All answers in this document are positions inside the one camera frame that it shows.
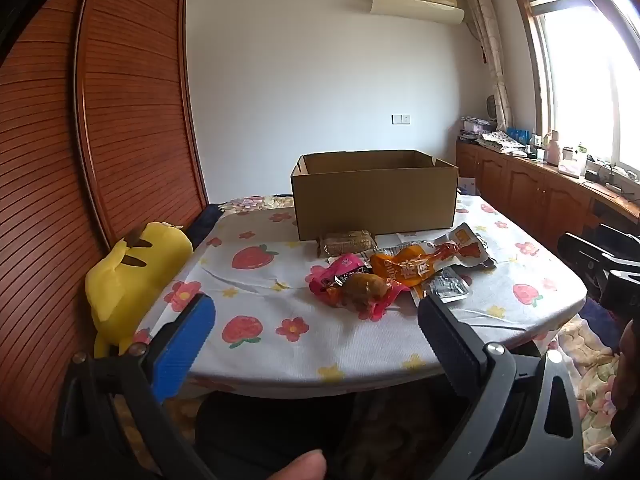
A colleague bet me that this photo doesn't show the pink thermos bottle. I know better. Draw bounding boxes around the pink thermos bottle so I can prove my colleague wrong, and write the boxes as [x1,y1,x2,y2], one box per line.
[546,130,561,167]

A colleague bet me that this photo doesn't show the pink snack packet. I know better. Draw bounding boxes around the pink snack packet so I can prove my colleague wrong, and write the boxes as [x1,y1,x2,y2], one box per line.
[308,254,409,322]

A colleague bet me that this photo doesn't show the strawberry flower print tablecloth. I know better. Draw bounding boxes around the strawberry flower print tablecloth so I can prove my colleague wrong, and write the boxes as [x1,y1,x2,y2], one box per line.
[136,196,587,398]

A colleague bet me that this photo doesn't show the floral bed quilt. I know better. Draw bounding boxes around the floral bed quilt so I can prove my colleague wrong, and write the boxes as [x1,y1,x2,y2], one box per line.
[534,314,620,460]

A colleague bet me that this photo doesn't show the wall air conditioner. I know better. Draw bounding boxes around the wall air conditioner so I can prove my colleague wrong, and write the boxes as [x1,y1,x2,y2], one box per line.
[371,0,464,25]

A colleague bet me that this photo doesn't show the patterned window curtain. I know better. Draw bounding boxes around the patterned window curtain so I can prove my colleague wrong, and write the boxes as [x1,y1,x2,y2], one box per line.
[466,0,512,132]

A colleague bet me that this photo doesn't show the brown cardboard box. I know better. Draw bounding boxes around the brown cardboard box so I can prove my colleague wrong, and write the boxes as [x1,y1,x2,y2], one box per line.
[291,150,459,240]

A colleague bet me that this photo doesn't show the yellow Pikachu plush toy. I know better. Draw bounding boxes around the yellow Pikachu plush toy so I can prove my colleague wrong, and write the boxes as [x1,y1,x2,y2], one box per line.
[85,222,193,359]

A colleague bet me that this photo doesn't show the wooden wardrobe sliding doors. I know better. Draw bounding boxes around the wooden wardrobe sliding doors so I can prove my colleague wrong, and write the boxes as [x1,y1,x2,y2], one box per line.
[1,0,207,451]

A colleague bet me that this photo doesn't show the window with wooden frame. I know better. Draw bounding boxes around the window with wooden frame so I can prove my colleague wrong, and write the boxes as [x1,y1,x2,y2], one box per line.
[516,0,639,172]

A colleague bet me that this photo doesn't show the person's left hand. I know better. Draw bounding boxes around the person's left hand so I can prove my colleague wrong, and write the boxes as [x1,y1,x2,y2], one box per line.
[269,450,326,480]

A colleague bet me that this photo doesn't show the orange chicken leg packet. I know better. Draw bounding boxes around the orange chicken leg packet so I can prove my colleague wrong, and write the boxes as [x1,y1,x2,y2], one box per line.
[368,223,489,287]

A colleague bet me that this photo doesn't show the wooden window cabinet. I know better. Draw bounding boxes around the wooden window cabinet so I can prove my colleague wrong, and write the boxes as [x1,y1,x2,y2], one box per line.
[456,141,639,250]

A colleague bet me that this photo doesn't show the white wall switch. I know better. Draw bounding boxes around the white wall switch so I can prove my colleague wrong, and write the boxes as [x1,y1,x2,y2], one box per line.
[392,114,411,126]

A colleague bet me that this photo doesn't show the brown grain bar packet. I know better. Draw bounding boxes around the brown grain bar packet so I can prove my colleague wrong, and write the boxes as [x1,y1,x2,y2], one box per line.
[317,230,378,258]

